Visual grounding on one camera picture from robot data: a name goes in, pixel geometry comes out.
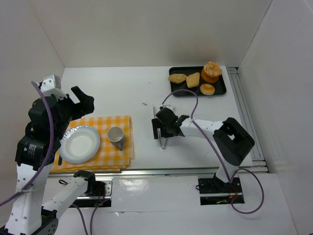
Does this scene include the metal tongs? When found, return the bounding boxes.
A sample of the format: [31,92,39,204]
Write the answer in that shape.
[152,105,167,150]

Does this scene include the triangular bread pastry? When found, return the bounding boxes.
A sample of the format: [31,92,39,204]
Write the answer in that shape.
[186,72,200,88]

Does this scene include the round glazed bun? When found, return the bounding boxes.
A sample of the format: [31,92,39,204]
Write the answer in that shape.
[200,84,215,95]

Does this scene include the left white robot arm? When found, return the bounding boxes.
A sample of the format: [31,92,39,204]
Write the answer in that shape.
[0,80,105,235]

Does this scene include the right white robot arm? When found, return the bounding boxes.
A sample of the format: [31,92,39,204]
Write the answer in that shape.
[152,106,255,183]

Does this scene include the oval bread roll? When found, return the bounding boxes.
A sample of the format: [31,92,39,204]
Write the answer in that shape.
[168,73,187,84]

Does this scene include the white plate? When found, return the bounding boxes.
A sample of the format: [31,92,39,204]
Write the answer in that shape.
[59,125,100,164]

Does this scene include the black baking tray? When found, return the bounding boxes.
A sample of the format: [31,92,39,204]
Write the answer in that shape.
[168,66,227,98]

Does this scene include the purple mug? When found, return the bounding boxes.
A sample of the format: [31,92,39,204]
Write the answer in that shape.
[107,126,126,151]

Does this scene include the tall orange sugared cake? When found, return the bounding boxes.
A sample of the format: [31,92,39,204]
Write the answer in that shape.
[201,61,223,83]

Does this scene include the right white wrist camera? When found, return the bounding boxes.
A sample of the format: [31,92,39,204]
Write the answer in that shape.
[160,104,174,111]

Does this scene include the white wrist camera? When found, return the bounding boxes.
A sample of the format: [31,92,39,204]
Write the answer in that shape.
[40,75,61,94]
[160,104,174,111]

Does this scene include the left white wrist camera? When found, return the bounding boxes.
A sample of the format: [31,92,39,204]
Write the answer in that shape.
[40,75,61,94]

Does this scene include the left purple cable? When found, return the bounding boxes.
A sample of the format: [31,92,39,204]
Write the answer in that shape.
[0,81,55,208]

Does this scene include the dark cutlery handle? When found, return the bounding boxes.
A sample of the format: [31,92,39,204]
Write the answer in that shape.
[58,155,63,165]

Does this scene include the aluminium rail front edge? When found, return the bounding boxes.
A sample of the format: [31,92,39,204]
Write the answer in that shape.
[47,167,221,179]

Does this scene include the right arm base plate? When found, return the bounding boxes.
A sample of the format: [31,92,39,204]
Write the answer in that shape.
[196,177,243,194]

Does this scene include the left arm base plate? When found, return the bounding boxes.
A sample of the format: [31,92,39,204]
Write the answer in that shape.
[58,178,113,199]

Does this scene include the aluminium rail right side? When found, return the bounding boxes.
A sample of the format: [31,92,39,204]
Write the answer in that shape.
[226,67,268,173]

